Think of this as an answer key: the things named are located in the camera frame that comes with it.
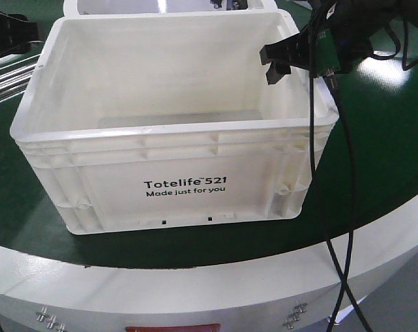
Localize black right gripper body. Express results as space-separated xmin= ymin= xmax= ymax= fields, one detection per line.
xmin=298 ymin=0 xmax=403 ymax=75

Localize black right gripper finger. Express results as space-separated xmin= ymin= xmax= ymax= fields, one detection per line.
xmin=259 ymin=34 xmax=310 ymax=65
xmin=266 ymin=62 xmax=292 ymax=85

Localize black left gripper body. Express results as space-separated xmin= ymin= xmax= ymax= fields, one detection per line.
xmin=0 ymin=13 xmax=40 ymax=55

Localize white plastic tote box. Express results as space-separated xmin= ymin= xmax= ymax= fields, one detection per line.
xmin=10 ymin=10 xmax=338 ymax=234

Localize green circuit board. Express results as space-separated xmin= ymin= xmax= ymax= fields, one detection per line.
xmin=314 ymin=29 xmax=341 ymax=76

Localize steel guide rails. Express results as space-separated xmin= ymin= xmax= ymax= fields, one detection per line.
xmin=0 ymin=55 xmax=39 ymax=102

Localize white outer conveyor rim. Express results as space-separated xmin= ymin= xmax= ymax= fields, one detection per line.
xmin=0 ymin=185 xmax=418 ymax=332

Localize white inner ring guard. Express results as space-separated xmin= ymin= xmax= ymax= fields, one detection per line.
xmin=63 ymin=0 xmax=278 ymax=17

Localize black cable inner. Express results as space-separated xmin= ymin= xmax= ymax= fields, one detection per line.
xmin=307 ymin=6 xmax=374 ymax=332

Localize black cable outer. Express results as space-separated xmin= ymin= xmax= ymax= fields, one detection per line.
xmin=325 ymin=74 xmax=355 ymax=332

